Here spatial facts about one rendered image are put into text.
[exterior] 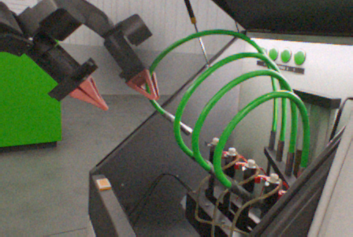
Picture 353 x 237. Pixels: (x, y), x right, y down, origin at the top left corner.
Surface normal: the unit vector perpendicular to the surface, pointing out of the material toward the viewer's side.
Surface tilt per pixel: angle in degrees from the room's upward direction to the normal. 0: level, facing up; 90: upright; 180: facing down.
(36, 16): 67
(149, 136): 90
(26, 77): 90
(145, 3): 90
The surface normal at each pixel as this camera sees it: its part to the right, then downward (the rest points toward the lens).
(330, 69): -0.86, 0.04
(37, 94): 0.58, 0.25
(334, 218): -0.81, -0.19
